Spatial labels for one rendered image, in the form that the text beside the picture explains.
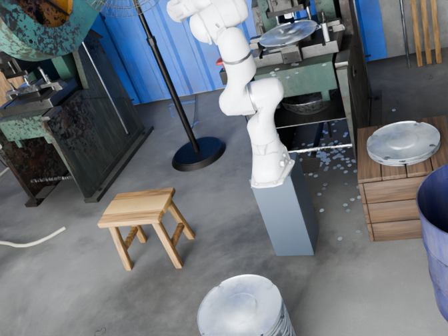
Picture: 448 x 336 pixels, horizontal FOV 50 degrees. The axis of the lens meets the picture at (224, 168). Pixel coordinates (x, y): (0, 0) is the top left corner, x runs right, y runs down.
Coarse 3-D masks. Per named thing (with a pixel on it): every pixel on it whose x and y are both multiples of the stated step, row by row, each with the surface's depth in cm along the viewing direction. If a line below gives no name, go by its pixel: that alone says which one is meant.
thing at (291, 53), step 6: (294, 42) 223; (300, 42) 235; (270, 48) 227; (276, 48) 224; (282, 48) 222; (288, 48) 222; (294, 48) 234; (300, 48) 234; (282, 54) 237; (288, 54) 236; (294, 54) 235; (300, 54) 235; (288, 60) 238; (294, 60) 237; (300, 60) 236
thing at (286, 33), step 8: (288, 24) 247; (296, 24) 243; (304, 24) 239; (312, 24) 235; (272, 32) 244; (280, 32) 239; (288, 32) 235; (296, 32) 231; (304, 32) 229; (312, 32) 225; (264, 40) 238; (272, 40) 235; (280, 40) 231; (288, 40) 227; (296, 40) 223
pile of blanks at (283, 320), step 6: (282, 300) 160; (282, 306) 158; (282, 312) 156; (282, 318) 156; (288, 318) 162; (276, 324) 152; (282, 324) 155; (288, 324) 160; (270, 330) 150; (276, 330) 152; (282, 330) 155; (288, 330) 159
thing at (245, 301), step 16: (224, 288) 170; (240, 288) 167; (256, 288) 165; (272, 288) 163; (208, 304) 166; (224, 304) 163; (240, 304) 161; (256, 304) 159; (272, 304) 157; (208, 320) 160; (224, 320) 158; (240, 320) 155; (256, 320) 154; (272, 320) 152
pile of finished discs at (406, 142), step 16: (384, 128) 215; (400, 128) 211; (416, 128) 207; (432, 128) 203; (368, 144) 209; (384, 144) 205; (400, 144) 200; (416, 144) 198; (432, 144) 196; (384, 160) 196; (400, 160) 192; (416, 160) 191
